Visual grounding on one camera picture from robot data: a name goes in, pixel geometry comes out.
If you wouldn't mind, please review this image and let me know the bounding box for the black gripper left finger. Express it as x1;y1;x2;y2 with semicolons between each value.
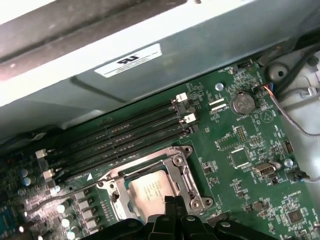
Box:
87;196;176;240

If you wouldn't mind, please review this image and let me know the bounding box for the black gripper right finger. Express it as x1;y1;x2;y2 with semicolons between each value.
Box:
175;196;280;240

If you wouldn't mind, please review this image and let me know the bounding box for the silver square CPU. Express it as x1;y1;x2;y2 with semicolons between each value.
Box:
127;171;181;218

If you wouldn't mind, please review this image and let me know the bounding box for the metal wire locking lever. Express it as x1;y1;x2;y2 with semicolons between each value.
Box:
24;181;101;214

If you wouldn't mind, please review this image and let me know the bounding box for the CPU socket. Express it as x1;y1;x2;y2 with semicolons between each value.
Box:
96;144;215;223

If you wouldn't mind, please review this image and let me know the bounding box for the black square chip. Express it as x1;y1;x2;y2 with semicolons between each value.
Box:
230;147;250;168

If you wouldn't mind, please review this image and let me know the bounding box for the silver board port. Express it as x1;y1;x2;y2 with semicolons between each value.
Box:
251;163;280;180

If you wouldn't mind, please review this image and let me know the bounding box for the green motherboard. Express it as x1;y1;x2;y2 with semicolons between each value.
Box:
0;58;320;240

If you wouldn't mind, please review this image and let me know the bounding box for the round coin battery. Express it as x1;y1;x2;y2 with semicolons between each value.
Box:
229;91;256;116

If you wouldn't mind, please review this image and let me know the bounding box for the white case sticker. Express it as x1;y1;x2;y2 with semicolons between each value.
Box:
94;42;162;77

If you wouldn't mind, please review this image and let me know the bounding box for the black PC case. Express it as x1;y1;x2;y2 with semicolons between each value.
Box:
0;0;320;192

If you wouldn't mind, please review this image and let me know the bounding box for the grey wire with plug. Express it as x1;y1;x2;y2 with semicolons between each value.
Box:
292;171;320;183

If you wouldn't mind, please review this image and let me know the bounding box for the grey twisted wire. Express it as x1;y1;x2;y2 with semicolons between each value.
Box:
258;83;320;138

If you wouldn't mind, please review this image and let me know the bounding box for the thick black cable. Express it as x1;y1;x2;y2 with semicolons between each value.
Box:
273;29;320;97

